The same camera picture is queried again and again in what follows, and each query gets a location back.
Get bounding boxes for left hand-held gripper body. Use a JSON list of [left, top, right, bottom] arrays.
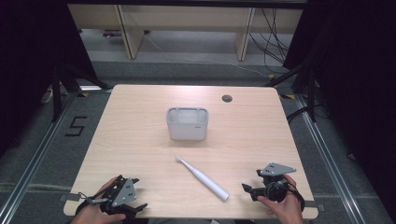
[[101, 175, 138, 219]]

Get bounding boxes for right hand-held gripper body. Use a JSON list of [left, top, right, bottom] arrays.
[[259, 161, 297, 203]]

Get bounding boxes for white electric toothbrush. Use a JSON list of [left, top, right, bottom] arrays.
[[175, 155, 231, 203]]

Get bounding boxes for grey plastic holder box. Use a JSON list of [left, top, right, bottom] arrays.
[[165, 106, 209, 142]]

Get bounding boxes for person's right hand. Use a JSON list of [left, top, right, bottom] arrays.
[[256, 174, 305, 224]]

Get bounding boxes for person's left hand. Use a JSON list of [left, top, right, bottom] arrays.
[[69, 176, 126, 224]]

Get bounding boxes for black metal stand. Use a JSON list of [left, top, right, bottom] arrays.
[[50, 61, 114, 123], [263, 60, 319, 123]]

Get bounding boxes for black curtain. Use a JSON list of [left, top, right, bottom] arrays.
[[282, 0, 396, 216], [0, 0, 101, 157]]

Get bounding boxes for light wooden bench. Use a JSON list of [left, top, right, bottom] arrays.
[[67, 3, 304, 63]]

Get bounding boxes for black wrist strap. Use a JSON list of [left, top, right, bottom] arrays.
[[288, 181, 306, 213]]

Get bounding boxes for grey wrist strap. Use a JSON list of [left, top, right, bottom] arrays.
[[74, 191, 110, 217]]

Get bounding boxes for metal floor rail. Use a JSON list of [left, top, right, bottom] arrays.
[[294, 93, 366, 224], [0, 91, 79, 224]]

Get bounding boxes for thin white floor cable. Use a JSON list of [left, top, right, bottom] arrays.
[[142, 31, 273, 79]]

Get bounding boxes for black hanging cables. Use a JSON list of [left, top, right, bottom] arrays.
[[247, 7, 291, 75]]

